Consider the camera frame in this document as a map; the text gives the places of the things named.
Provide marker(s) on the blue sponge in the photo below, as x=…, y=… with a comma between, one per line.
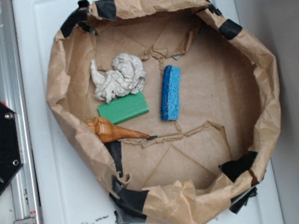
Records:
x=170, y=93

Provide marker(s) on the brown paper bag bin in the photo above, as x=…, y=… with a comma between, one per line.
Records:
x=212, y=157

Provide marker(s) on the green rectangular block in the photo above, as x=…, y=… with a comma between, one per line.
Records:
x=124, y=108

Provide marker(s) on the crumpled white paper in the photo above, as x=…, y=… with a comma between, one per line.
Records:
x=128, y=76

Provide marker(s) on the orange spiral seashell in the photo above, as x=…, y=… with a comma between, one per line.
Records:
x=109, y=132

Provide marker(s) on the white plastic tray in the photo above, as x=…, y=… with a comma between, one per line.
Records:
x=69, y=192

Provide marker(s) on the aluminium extrusion rail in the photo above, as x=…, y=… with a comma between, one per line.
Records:
x=24, y=186

